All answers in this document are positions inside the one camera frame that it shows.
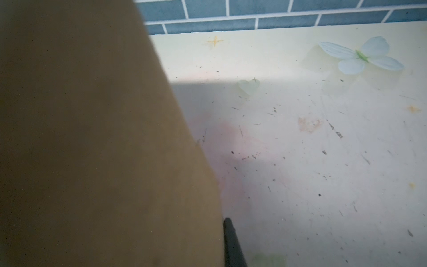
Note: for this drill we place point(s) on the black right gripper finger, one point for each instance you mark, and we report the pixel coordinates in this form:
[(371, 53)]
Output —
[(234, 256)]

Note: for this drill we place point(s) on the brown cardboard box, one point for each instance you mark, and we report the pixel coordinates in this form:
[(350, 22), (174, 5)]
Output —
[(98, 165)]

